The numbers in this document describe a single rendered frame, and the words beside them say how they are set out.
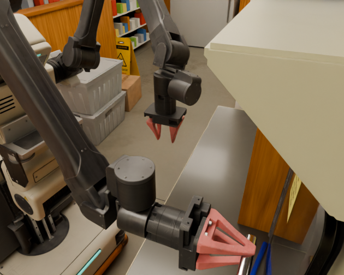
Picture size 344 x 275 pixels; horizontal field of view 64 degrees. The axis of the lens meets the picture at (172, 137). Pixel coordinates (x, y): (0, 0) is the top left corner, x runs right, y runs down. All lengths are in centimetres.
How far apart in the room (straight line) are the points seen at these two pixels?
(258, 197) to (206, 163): 30
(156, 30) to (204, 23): 462
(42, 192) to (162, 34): 75
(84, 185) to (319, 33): 37
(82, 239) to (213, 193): 94
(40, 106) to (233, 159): 70
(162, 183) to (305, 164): 208
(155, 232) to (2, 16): 38
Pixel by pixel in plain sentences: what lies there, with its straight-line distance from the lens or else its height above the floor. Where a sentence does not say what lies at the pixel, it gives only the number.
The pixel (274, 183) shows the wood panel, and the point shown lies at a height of 111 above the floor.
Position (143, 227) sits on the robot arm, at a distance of 43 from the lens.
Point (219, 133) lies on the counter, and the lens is 112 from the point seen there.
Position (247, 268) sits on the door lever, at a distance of 41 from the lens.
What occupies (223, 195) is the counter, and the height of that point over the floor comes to 94.
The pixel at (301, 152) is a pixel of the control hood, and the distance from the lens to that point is 17.
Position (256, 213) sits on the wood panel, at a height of 100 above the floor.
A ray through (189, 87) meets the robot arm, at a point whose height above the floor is 129.
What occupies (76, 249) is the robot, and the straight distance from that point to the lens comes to 160.
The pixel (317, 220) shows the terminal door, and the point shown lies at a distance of 26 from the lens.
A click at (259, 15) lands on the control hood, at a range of 23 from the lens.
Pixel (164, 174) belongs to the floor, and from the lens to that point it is 230.
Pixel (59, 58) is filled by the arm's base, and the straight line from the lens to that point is 111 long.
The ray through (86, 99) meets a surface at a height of 49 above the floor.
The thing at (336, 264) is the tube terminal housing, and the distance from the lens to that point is 28.
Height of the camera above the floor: 155
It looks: 35 degrees down
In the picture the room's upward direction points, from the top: straight up
